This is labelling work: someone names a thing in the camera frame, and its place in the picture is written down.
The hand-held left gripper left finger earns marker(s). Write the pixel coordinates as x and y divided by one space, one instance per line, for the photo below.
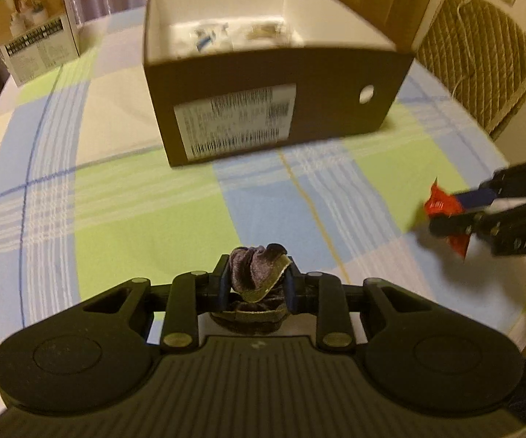
223 288

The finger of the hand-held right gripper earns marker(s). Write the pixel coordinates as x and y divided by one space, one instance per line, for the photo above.
477 198
454 226

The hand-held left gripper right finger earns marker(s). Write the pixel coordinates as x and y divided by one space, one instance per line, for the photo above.
290 293

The red snack packet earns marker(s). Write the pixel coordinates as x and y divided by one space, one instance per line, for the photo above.
441 203

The purple velvet scrunchie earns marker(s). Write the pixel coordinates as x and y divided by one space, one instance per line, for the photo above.
254 273

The brown cardboard shoe box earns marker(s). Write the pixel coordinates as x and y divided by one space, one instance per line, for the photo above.
272 77

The white tube with label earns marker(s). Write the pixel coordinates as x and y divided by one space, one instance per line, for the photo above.
204 39

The clear bag of floss picks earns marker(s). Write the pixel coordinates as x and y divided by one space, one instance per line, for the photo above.
181 36

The clear bag of cotton swabs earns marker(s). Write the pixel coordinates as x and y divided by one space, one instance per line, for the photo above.
265 32

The chair with quilted cover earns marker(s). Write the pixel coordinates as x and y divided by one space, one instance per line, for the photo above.
486 54

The checkered tablecloth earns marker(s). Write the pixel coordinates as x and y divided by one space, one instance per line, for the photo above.
107 191

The wooden door panel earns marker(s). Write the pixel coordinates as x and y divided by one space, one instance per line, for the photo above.
381 0

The white product box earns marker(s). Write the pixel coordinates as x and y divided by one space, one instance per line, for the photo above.
39 36

